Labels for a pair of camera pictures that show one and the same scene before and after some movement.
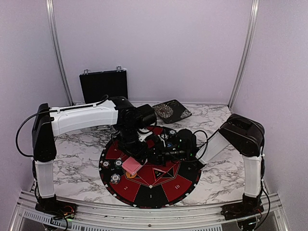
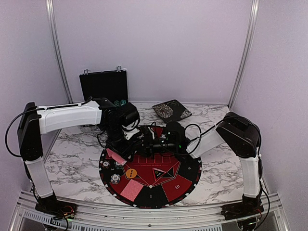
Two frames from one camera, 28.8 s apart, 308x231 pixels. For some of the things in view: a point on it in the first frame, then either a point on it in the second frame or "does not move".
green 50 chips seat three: [118, 163] does not move
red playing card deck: [131, 165] to [114, 155]
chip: [106, 164] does not move
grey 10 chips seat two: [115, 178] does not move
